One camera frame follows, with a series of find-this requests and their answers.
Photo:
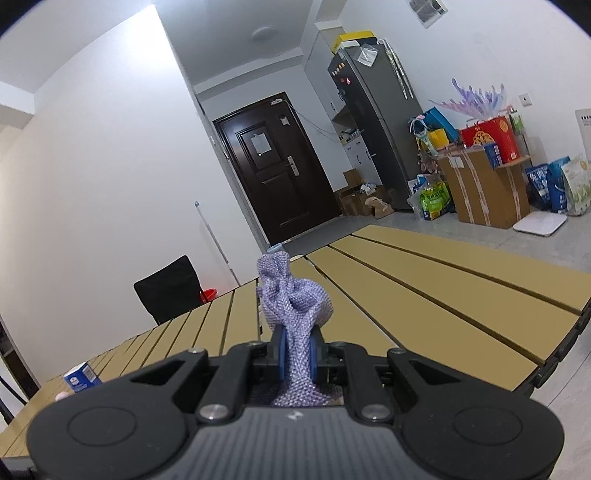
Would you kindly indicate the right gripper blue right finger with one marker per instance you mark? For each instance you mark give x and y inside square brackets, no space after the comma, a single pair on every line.
[316,352]

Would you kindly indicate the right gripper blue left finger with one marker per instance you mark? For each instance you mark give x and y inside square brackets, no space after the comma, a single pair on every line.
[278,354]

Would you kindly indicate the purple knitted cloth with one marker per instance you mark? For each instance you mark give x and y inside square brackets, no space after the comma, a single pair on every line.
[298,305]

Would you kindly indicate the black folding chair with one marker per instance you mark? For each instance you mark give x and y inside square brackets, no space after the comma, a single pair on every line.
[171,291]

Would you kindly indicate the green pet food bag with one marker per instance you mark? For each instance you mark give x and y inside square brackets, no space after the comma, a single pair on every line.
[435,200]

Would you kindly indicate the dark wooden door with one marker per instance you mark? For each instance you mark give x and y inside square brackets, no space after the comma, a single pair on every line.
[278,168]

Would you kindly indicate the blue white small carton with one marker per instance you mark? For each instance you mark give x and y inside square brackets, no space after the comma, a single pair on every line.
[81,377]

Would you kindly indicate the pink fuzzy item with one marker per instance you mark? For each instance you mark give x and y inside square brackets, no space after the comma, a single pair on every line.
[61,395]

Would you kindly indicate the large cardboard box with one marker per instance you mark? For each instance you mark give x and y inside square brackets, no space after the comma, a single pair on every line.
[483,194]

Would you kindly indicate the white bathroom scale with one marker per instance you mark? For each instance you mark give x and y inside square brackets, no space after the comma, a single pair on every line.
[540,223]

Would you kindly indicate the dark grey refrigerator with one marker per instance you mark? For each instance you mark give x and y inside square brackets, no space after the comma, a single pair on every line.
[372,83]

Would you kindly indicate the blue pet food bag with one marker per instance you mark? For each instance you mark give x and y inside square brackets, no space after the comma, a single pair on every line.
[546,183]

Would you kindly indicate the red gift box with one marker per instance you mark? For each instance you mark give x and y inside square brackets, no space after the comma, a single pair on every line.
[497,130]

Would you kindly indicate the purple decorative plant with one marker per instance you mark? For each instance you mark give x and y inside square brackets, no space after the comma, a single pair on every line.
[477,104]

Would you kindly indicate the yellow box on fridge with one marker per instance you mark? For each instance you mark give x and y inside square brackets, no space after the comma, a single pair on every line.
[350,37]

